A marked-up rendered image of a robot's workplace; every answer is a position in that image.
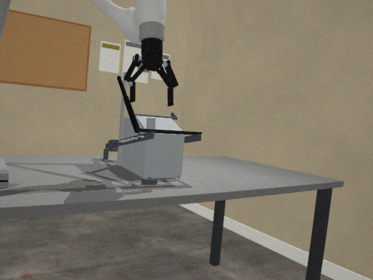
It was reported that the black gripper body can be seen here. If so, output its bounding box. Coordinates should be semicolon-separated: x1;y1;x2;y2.
141;38;163;71

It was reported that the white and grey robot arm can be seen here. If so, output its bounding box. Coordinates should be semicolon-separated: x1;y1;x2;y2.
0;0;167;44

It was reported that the light grey cylinder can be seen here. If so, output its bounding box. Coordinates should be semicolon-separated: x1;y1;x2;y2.
147;118;156;130

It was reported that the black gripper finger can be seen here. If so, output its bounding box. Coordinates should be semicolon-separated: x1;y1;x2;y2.
156;60;178;106
124;54;153;102

